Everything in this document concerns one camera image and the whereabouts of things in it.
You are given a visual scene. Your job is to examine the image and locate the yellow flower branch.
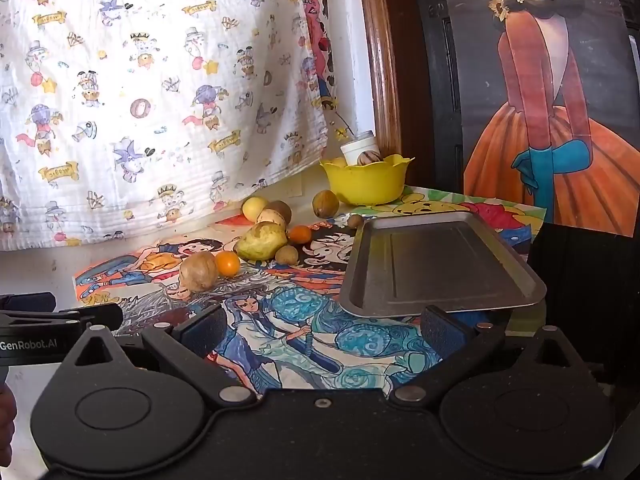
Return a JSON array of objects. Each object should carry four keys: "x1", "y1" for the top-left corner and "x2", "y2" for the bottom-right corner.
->
[{"x1": 320, "y1": 97, "x2": 358, "y2": 143}]

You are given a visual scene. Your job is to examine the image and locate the brown kiwi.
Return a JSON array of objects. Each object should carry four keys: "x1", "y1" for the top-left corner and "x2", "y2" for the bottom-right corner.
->
[{"x1": 265, "y1": 200, "x2": 293, "y2": 226}]

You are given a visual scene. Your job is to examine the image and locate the black furniture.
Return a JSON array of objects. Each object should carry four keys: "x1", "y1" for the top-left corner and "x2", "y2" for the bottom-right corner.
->
[{"x1": 527, "y1": 222, "x2": 640, "y2": 366}]

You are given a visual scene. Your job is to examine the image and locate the oval green-brown fruit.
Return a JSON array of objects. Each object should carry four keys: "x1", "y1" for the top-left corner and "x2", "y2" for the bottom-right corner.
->
[{"x1": 312, "y1": 189, "x2": 340, "y2": 219}]

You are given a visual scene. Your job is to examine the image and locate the yellow scalloped bowl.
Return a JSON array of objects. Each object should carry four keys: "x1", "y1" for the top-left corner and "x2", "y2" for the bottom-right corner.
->
[{"x1": 319, "y1": 154, "x2": 416, "y2": 206}]

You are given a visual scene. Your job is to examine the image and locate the cream striped pepino melon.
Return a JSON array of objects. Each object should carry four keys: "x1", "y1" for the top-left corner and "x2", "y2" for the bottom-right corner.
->
[{"x1": 256, "y1": 208, "x2": 288, "y2": 233}]

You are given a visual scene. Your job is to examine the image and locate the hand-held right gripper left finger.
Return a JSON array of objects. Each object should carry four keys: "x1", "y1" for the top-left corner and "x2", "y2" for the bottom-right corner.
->
[{"x1": 60, "y1": 306, "x2": 258, "y2": 410}]

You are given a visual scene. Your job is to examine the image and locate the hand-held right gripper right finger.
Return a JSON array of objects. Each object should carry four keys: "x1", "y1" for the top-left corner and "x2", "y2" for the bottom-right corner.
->
[{"x1": 390, "y1": 305, "x2": 596, "y2": 408}]

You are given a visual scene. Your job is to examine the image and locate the white cup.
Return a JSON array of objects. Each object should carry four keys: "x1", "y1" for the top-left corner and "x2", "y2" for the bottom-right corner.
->
[{"x1": 340, "y1": 130, "x2": 383, "y2": 167}]

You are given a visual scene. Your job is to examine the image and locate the white printed blanket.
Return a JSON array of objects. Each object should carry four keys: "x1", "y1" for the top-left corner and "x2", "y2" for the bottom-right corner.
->
[{"x1": 0, "y1": 0, "x2": 331, "y2": 253}]

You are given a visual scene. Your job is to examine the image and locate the green pear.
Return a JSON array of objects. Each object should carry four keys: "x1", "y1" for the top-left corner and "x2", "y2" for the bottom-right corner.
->
[{"x1": 234, "y1": 221, "x2": 289, "y2": 262}]

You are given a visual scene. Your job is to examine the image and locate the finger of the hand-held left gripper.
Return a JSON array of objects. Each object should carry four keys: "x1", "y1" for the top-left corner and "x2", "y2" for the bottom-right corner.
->
[
  {"x1": 0, "y1": 302, "x2": 124, "y2": 336},
  {"x1": 0, "y1": 292, "x2": 57, "y2": 313}
]

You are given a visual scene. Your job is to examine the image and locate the wooden door frame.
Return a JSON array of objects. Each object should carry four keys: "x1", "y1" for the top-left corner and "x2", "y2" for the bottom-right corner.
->
[{"x1": 356, "y1": 0, "x2": 416, "y2": 161}]

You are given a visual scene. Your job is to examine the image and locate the wall poster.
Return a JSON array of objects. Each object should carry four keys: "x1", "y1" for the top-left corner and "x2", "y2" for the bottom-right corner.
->
[{"x1": 435, "y1": 0, "x2": 638, "y2": 238}]

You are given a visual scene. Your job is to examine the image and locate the tan pepino melon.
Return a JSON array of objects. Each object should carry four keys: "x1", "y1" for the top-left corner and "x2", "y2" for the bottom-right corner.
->
[{"x1": 179, "y1": 251, "x2": 220, "y2": 293}]

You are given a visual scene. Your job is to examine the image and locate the pink cartoon wall sticker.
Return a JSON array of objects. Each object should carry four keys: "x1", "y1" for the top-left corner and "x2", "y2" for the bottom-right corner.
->
[{"x1": 300, "y1": 0, "x2": 333, "y2": 111}]

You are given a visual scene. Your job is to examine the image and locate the yellow-orange tangerine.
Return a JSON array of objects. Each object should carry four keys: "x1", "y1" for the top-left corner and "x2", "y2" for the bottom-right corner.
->
[{"x1": 215, "y1": 250, "x2": 242, "y2": 277}]

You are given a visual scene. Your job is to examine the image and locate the yellow lemon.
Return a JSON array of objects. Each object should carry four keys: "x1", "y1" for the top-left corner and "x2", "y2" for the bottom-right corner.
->
[{"x1": 241, "y1": 196, "x2": 269, "y2": 223}]

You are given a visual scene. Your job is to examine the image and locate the metal tray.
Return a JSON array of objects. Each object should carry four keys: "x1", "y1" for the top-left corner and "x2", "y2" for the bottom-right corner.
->
[{"x1": 339, "y1": 211, "x2": 547, "y2": 318}]

